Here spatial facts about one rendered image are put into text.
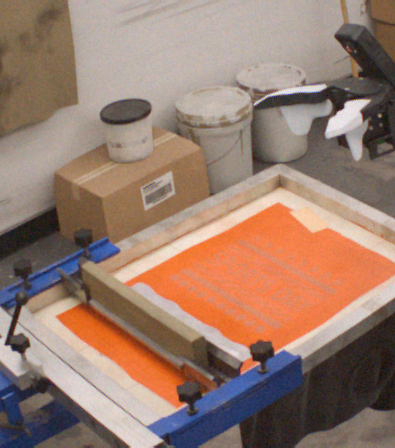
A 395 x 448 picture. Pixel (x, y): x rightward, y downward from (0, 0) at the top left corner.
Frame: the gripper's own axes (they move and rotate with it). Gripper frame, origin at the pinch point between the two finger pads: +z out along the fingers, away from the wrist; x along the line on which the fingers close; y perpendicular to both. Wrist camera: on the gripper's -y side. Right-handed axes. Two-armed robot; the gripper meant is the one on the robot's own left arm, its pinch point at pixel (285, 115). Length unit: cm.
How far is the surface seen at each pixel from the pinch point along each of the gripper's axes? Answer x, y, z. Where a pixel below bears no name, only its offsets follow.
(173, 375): 61, 64, -3
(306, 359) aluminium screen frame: 47, 64, -24
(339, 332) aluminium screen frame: 49, 63, -32
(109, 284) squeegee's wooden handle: 79, 51, -2
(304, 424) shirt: 60, 89, -29
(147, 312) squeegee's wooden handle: 67, 53, -4
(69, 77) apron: 282, 63, -69
